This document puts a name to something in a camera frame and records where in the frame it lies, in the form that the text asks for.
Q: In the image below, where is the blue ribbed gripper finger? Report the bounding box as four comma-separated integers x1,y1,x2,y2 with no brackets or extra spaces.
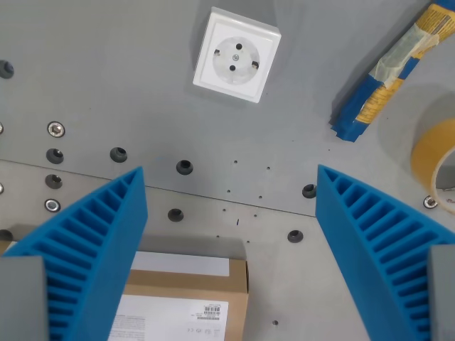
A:
315,163,455,341
0,166,149,341

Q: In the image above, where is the white wall socket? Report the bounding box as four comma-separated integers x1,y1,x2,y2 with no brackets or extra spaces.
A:
193,6,282,104

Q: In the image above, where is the brown cardboard box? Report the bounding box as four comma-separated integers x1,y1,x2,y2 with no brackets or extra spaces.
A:
0,239,250,341

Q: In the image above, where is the yellow tape roll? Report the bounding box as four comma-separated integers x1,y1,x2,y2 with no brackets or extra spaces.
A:
411,119,455,214

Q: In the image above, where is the blue and yellow bag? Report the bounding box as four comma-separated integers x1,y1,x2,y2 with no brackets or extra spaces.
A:
328,0,455,144

